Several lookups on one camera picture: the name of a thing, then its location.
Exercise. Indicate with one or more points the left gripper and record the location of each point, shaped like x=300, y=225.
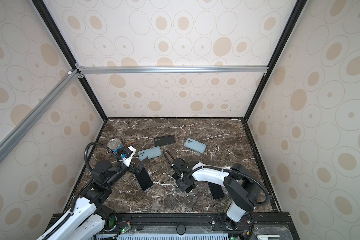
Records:
x=132, y=169

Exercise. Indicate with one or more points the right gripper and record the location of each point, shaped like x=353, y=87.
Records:
x=179, y=184

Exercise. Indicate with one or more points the black phone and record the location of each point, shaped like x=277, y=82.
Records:
x=144, y=180
x=216, y=191

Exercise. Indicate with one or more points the light blue case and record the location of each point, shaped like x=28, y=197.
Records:
x=149, y=153
x=195, y=145

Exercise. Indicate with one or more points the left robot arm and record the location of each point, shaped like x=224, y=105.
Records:
x=87, y=215

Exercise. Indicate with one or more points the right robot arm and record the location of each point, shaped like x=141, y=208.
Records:
x=245, y=190

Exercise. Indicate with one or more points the black phone case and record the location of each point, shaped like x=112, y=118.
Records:
x=164, y=140

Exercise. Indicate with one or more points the wooden stick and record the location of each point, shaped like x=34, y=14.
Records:
x=125, y=145

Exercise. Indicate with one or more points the blue soup can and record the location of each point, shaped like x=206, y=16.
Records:
x=115, y=144

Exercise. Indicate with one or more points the black base frame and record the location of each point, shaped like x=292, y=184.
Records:
x=208, y=226

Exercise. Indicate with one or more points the aluminium rail back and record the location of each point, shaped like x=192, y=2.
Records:
x=174, y=70

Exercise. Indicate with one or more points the aluminium rail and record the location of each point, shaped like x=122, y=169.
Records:
x=174, y=70
x=14, y=137

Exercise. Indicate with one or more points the aluminium rail left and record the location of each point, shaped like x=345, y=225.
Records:
x=14, y=137

